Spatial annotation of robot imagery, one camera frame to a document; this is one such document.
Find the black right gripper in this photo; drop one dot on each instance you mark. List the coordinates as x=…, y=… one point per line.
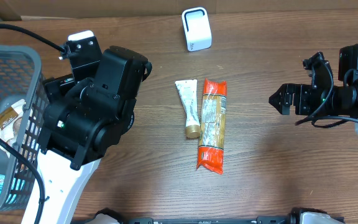
x=295, y=99

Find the orange pasta package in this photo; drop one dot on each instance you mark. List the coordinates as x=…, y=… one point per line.
x=213, y=121

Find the white tube with gold cap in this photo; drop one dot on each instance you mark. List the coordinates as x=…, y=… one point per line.
x=187, y=90

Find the brown snack pouch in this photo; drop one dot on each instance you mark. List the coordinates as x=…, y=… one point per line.
x=10, y=121

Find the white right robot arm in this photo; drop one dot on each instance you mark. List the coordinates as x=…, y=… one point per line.
x=347, y=92

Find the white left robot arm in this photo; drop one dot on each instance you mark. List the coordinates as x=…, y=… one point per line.
x=81, y=121

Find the white barcode scanner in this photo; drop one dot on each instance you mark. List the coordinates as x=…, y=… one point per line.
x=197, y=29

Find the grey plastic shopping basket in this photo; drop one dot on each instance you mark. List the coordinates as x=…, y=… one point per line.
x=21, y=78

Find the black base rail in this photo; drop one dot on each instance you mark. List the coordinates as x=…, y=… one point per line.
x=297, y=215

